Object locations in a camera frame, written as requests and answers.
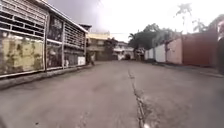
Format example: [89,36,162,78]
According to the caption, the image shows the dark tree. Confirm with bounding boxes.
[103,37,119,61]

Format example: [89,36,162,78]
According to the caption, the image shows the concrete kerb strip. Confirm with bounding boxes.
[0,63,95,91]

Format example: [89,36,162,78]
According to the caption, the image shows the white building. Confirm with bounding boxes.
[112,41,135,61]

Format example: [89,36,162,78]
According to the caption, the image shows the white pink red wall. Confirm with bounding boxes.
[143,31,220,68]

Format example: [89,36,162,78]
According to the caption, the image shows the yellow building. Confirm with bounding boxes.
[85,31,113,62]

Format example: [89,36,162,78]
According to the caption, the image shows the group of trees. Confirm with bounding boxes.
[127,22,175,52]

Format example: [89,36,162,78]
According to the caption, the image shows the palm tree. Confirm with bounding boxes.
[175,2,194,27]

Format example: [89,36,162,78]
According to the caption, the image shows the grey concrete road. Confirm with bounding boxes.
[0,60,224,128]

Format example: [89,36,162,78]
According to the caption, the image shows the building with metal grilles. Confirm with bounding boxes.
[0,0,90,80]

